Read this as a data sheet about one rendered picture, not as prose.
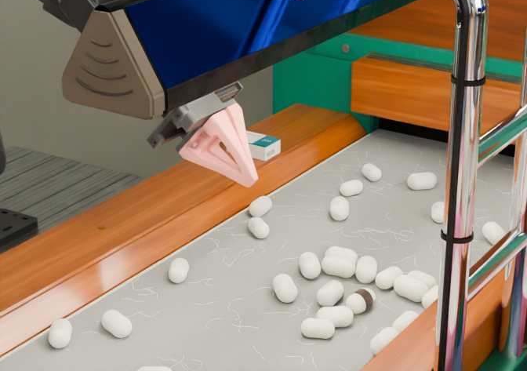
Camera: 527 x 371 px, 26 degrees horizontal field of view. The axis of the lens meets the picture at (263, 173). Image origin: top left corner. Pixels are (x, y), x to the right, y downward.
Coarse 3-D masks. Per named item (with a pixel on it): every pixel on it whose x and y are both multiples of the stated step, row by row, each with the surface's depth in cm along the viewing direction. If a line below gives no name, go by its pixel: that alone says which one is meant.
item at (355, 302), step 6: (366, 288) 112; (354, 294) 111; (372, 294) 112; (348, 300) 111; (354, 300) 111; (360, 300) 111; (348, 306) 111; (354, 306) 111; (360, 306) 111; (354, 312) 111; (360, 312) 111
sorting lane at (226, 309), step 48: (384, 144) 155; (288, 192) 140; (336, 192) 140; (384, 192) 140; (432, 192) 140; (480, 192) 140; (240, 240) 127; (288, 240) 127; (336, 240) 127; (384, 240) 127; (432, 240) 127; (480, 240) 127; (144, 288) 117; (192, 288) 117; (240, 288) 117; (48, 336) 108; (96, 336) 108; (144, 336) 108; (192, 336) 108; (240, 336) 108; (288, 336) 108; (336, 336) 108
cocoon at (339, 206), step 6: (336, 198) 133; (342, 198) 132; (330, 204) 133; (336, 204) 131; (342, 204) 131; (348, 204) 133; (330, 210) 132; (336, 210) 131; (342, 210) 131; (348, 210) 131; (336, 216) 131; (342, 216) 131
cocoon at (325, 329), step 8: (304, 320) 107; (312, 320) 107; (320, 320) 107; (328, 320) 107; (304, 328) 107; (312, 328) 107; (320, 328) 106; (328, 328) 106; (312, 336) 107; (320, 336) 107; (328, 336) 107
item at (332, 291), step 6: (330, 282) 113; (336, 282) 113; (324, 288) 112; (330, 288) 112; (336, 288) 113; (342, 288) 113; (318, 294) 112; (324, 294) 112; (330, 294) 112; (336, 294) 112; (342, 294) 113; (318, 300) 112; (324, 300) 112; (330, 300) 112; (336, 300) 113; (324, 306) 112; (330, 306) 112
